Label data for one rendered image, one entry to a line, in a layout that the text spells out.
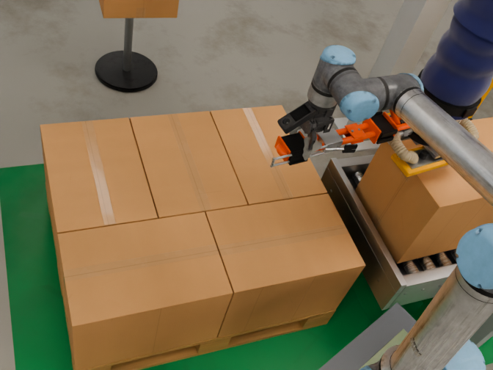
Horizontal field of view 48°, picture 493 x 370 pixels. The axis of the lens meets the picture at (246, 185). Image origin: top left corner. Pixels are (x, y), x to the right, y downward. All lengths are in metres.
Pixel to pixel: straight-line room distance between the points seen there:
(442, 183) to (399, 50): 1.21
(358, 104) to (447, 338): 0.59
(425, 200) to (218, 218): 0.84
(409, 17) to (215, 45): 1.52
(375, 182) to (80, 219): 1.25
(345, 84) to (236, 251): 1.02
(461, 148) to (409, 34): 1.94
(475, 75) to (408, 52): 1.46
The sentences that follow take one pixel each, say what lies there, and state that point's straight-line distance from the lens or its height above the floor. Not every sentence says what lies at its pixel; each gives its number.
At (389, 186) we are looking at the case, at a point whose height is 0.78.
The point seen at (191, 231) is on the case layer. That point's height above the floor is 0.54.
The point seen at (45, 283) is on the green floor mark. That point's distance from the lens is 2.79.
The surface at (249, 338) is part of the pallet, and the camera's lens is 2.69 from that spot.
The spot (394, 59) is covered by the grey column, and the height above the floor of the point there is 0.67.
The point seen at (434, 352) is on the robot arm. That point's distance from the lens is 1.38.
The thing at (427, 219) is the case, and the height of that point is 0.86.
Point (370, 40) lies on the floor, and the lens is 4.76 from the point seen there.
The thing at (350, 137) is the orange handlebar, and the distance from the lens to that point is 1.86.
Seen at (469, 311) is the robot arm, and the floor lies 1.49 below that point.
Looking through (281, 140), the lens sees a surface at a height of 1.23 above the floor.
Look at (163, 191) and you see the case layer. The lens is 2.40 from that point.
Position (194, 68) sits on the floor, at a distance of 3.91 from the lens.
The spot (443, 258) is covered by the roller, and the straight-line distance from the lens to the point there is 2.62.
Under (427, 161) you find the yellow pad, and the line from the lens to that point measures 2.11.
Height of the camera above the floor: 2.40
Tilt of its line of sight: 48 degrees down
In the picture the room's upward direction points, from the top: 18 degrees clockwise
